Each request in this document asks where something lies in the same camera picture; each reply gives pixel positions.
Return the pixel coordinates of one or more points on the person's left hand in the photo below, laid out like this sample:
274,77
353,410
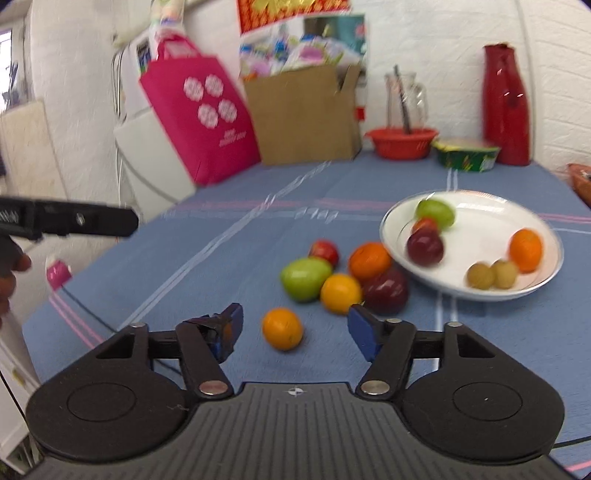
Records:
13,260

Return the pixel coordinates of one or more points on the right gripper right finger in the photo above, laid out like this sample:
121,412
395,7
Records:
390,346

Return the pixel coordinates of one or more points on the small yellow orange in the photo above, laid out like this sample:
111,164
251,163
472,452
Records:
339,292

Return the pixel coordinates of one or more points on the floral cloth in box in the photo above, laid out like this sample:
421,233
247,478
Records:
276,54

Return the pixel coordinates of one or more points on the dark plum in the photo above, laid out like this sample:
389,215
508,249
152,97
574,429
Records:
425,247
386,294

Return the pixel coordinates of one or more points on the cardboard box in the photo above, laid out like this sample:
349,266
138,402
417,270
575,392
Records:
306,115

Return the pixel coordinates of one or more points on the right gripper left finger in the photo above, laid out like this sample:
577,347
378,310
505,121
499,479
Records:
201,345

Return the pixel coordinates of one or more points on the small red apple back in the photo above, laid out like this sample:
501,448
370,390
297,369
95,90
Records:
325,250

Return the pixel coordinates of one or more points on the blue striped tablecloth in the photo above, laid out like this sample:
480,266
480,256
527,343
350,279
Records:
228,244

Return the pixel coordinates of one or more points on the large orange back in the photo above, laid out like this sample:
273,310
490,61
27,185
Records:
368,261

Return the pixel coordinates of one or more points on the red plastic basket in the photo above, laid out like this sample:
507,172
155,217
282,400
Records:
397,145

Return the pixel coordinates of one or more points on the green fruit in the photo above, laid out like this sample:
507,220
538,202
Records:
303,278
439,211

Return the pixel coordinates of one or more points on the large orange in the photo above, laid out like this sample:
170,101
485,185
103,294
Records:
526,250
368,261

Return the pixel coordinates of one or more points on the white appliance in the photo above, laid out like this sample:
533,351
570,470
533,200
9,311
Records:
146,158

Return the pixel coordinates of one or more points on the pink tote bag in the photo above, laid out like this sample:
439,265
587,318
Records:
201,111

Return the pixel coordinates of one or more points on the dark plum front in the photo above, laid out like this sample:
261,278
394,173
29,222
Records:
425,247

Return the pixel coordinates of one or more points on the brown kiwi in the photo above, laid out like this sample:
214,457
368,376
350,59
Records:
480,276
505,273

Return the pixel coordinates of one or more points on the large orange front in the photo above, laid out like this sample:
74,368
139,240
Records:
526,250

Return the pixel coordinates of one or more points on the glass pitcher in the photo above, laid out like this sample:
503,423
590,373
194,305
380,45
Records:
416,101

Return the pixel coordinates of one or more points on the black stirrer in pitcher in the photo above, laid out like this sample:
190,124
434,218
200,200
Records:
402,98

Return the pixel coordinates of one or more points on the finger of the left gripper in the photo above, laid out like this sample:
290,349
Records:
69,218

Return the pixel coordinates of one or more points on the small red apple front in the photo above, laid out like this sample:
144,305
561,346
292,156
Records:
425,223

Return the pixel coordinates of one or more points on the red thermos jug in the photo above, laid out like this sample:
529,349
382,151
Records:
506,117

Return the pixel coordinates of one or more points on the red fu wall poster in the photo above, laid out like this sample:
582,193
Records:
255,14

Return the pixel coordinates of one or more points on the green instant noodle bowl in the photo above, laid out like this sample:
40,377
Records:
469,155

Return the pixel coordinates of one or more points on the small red apple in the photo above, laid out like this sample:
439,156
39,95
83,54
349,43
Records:
425,223
325,250

